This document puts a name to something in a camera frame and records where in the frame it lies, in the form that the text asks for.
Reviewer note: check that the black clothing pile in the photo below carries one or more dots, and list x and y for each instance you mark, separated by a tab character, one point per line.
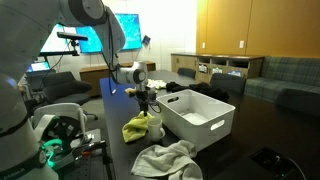
206	90

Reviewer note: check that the black office chair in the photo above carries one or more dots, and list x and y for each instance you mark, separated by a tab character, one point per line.
186	72
228	83

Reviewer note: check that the small wall panel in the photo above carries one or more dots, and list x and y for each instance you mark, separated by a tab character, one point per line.
146	40

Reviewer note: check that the white wall outlet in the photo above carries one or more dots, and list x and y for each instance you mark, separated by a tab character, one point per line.
203	45
241	44

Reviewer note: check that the small dark cup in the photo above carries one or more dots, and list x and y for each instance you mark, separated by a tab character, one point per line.
152	96

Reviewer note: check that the wooden shelf cabinet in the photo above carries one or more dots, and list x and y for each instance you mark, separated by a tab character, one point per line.
186	61

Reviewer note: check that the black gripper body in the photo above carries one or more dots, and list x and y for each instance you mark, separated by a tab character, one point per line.
142	96

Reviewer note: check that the white plastic storage box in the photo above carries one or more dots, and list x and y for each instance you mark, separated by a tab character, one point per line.
200	133

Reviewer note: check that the black stereo camera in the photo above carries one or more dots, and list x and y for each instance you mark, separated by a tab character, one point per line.
71	36

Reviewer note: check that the black swivel chair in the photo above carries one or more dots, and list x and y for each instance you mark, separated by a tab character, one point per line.
66	86

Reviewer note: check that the white towel cloth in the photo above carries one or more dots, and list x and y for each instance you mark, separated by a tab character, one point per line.
160	160

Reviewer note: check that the wall mounted display screen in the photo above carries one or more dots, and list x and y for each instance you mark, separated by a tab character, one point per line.
131	33
55	41

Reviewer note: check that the table power socket box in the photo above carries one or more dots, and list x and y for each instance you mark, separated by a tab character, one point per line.
273	161

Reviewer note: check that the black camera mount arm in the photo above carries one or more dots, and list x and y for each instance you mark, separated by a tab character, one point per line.
56	52

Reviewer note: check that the small printed shelf item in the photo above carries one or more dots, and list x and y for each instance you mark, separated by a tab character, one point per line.
202	68
234	73
217	70

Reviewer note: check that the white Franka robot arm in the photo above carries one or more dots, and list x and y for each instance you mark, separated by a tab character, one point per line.
20	50

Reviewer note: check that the white mug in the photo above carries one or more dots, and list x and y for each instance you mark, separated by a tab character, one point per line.
155	128

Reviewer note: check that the open laptop computer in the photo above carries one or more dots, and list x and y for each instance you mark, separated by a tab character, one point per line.
38	66

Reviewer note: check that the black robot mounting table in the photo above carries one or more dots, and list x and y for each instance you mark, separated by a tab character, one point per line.
86	163

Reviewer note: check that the green plaid sofa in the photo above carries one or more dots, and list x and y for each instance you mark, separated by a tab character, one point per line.
286	80

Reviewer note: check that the yellow cloth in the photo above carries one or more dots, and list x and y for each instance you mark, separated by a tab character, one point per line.
135	128

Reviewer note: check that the low wooden bench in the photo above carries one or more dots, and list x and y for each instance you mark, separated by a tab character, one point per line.
96	73

